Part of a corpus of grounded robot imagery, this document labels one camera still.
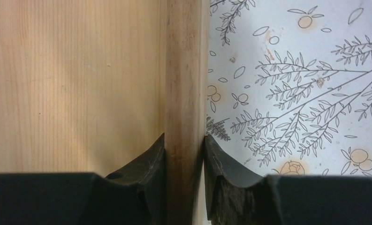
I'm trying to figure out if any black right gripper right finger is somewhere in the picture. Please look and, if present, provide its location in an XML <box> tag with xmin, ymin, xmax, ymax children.
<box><xmin>204</xmin><ymin>135</ymin><xmax>372</xmax><ymax>225</ymax></box>

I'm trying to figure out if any floral patterned table mat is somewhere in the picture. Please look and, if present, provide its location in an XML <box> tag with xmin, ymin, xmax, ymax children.
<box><xmin>207</xmin><ymin>0</ymin><xmax>372</xmax><ymax>177</ymax></box>

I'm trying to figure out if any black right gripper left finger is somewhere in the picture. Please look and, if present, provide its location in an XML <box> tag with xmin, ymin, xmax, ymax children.
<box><xmin>0</xmin><ymin>135</ymin><xmax>166</xmax><ymax>225</ymax></box>

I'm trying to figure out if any wooden hanger stand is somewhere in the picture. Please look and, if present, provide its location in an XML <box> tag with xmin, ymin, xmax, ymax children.
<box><xmin>0</xmin><ymin>0</ymin><xmax>210</xmax><ymax>225</ymax></box>

